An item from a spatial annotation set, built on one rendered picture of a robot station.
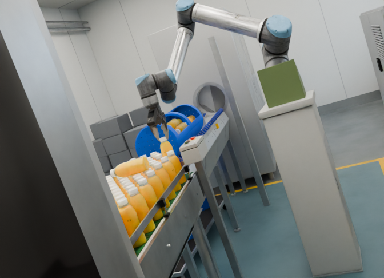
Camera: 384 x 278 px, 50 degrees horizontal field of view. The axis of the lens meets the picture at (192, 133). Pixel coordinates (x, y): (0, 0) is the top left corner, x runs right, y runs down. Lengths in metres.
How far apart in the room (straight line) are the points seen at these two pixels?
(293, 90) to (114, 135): 4.33
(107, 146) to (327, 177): 4.53
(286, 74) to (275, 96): 0.15
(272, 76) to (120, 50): 6.21
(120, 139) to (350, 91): 3.97
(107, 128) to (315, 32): 3.84
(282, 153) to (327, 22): 5.16
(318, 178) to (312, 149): 0.18
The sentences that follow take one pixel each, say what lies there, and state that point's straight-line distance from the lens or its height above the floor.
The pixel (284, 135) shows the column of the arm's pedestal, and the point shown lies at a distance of 2.46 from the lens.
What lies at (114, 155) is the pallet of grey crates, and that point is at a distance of 6.52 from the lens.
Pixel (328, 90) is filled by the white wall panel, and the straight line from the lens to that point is 7.55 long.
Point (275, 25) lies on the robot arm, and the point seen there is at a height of 1.54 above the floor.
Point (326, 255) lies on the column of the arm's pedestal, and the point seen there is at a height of 0.14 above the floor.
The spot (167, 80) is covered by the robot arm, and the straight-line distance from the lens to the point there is 2.28.
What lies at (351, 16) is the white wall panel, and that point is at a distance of 7.47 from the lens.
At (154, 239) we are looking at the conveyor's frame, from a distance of 1.64.
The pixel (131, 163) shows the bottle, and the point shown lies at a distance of 1.95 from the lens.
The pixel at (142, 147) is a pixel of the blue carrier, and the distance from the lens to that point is 2.59.
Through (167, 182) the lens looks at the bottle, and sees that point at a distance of 2.02.
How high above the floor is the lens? 1.45
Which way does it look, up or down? 8 degrees down
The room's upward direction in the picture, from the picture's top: 19 degrees counter-clockwise
